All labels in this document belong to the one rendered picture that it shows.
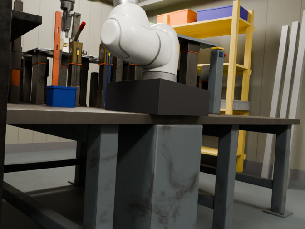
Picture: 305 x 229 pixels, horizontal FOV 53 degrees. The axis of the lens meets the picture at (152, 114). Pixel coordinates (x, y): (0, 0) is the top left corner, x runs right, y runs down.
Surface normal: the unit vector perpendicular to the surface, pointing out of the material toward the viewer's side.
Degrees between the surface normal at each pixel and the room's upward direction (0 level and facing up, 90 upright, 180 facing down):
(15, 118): 90
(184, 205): 90
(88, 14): 90
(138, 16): 67
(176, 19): 90
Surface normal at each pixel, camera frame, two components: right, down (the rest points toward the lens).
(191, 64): 0.59, 0.06
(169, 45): 0.74, -0.07
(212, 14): -0.62, -0.02
